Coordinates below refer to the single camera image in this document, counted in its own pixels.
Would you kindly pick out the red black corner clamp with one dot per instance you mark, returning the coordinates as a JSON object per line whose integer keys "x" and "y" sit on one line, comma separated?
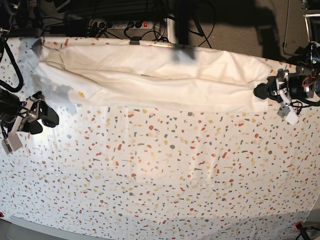
{"x": 302, "y": 232}

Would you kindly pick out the white printed T-shirt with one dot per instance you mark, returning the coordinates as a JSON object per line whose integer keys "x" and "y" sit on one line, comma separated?
{"x": 149, "y": 76}

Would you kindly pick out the terrazzo patterned tablecloth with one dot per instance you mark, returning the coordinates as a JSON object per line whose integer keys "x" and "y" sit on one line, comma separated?
{"x": 146, "y": 173}

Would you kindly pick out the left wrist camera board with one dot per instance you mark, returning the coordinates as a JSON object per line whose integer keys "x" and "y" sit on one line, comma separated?
{"x": 287, "y": 113}

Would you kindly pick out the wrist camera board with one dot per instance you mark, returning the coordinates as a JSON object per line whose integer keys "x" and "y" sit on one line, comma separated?
{"x": 11, "y": 144}
{"x": 287, "y": 113}

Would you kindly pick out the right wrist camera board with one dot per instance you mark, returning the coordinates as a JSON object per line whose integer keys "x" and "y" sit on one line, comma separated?
{"x": 11, "y": 144}

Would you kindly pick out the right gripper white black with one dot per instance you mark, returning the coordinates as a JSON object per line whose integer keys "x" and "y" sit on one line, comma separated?
{"x": 28, "y": 115}

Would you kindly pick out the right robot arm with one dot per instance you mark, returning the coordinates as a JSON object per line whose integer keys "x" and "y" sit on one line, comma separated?
{"x": 10, "y": 103}

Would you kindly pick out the white power strip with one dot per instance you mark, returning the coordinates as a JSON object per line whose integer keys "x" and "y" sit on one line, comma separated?
{"x": 121, "y": 25}

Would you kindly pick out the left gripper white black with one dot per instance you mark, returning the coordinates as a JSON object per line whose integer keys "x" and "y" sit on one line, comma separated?
{"x": 277, "y": 88}

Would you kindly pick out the black table clamp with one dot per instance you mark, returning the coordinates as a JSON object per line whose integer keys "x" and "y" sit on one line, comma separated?
{"x": 135, "y": 40}

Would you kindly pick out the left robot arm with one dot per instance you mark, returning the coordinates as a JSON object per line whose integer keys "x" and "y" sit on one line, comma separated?
{"x": 301, "y": 85}

